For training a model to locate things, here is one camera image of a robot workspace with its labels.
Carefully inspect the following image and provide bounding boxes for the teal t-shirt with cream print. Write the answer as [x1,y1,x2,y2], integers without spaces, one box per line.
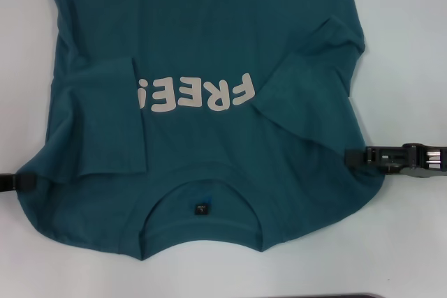
[12,0,387,261]

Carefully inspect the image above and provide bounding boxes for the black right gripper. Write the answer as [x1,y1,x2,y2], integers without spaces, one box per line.
[344,143,447,179]

